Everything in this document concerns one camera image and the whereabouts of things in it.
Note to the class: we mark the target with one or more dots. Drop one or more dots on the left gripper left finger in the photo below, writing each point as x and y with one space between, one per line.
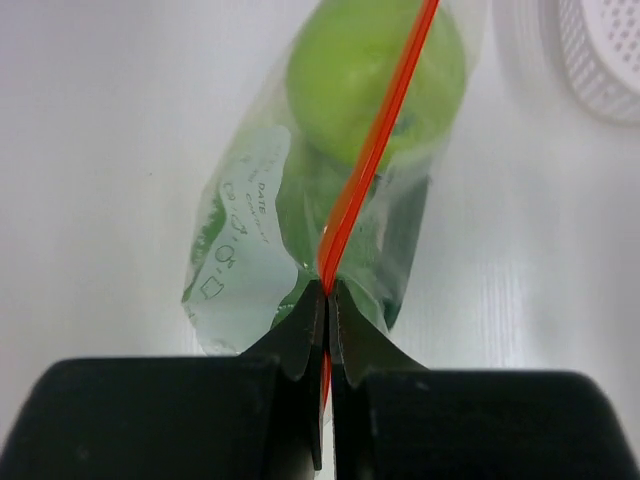
257 415

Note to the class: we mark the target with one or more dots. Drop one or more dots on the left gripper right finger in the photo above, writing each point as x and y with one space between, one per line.
396 419

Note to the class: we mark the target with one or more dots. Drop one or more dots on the clear zip bag orange seal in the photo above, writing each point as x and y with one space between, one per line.
269 123

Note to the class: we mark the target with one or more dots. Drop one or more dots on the green fake lettuce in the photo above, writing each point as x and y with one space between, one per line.
256 251

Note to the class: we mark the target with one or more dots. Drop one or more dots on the green fake apple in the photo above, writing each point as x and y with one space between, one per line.
342 63

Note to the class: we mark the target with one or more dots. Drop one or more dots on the white perforated plastic basket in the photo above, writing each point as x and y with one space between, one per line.
595 46

